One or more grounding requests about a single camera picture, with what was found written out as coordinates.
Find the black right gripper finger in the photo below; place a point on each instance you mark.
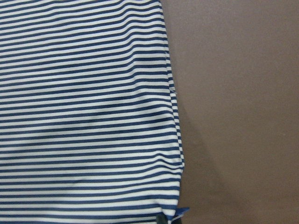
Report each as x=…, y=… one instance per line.
x=161, y=219

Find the striped polo shirt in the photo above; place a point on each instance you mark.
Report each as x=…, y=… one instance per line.
x=89, y=127

